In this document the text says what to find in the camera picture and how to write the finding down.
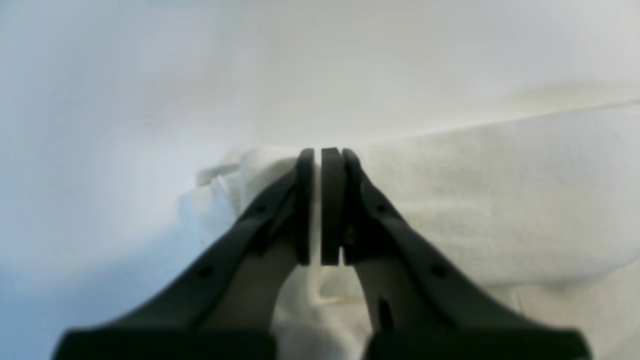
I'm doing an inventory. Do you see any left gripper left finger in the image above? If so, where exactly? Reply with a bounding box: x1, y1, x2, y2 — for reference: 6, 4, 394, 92
54, 149, 314, 360

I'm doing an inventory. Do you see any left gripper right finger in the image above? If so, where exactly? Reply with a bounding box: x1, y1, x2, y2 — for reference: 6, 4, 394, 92
321, 148, 592, 360

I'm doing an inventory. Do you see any white printed T-shirt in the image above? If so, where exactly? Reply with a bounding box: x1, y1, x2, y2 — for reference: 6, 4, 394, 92
180, 100, 640, 360

